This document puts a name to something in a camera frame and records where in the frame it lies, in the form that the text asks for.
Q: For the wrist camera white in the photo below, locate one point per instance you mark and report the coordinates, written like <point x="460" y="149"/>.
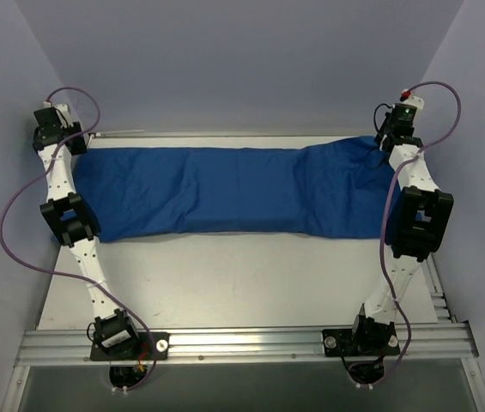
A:
<point x="63" y="111"/>
<point x="411" y="102"/>

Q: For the blue surgical drape cloth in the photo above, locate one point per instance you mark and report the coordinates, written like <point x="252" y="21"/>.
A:
<point x="336" y="190"/>

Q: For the aluminium front rail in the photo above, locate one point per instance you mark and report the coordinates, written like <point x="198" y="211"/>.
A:
<point x="71" y="348"/>

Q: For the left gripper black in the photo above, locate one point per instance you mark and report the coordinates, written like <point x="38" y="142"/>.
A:
<point x="77" y="140"/>

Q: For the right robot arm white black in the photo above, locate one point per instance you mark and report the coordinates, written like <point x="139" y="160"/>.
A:
<point x="417" y="215"/>

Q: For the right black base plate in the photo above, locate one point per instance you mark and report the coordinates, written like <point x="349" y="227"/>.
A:
<point x="346" y="343"/>

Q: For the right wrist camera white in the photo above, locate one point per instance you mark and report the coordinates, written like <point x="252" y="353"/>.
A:
<point x="411" y="102"/>

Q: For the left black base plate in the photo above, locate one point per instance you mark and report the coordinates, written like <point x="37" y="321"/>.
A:
<point x="156" y="343"/>

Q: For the aluminium back rail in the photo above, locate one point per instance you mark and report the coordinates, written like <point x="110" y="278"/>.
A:
<point x="228" y="133"/>

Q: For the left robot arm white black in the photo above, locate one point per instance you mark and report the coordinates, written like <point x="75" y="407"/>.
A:
<point x="75" y="226"/>

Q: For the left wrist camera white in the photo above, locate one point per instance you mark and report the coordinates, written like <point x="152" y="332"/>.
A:
<point x="63" y="111"/>

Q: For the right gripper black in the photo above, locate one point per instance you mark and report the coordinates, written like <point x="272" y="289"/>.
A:
<point x="384" y="142"/>

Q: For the aluminium rail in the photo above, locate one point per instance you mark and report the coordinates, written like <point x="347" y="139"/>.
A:
<point x="71" y="348"/>
<point x="228" y="133"/>

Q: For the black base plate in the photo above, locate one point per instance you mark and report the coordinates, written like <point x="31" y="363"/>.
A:
<point x="346" y="343"/>
<point x="156" y="343"/>

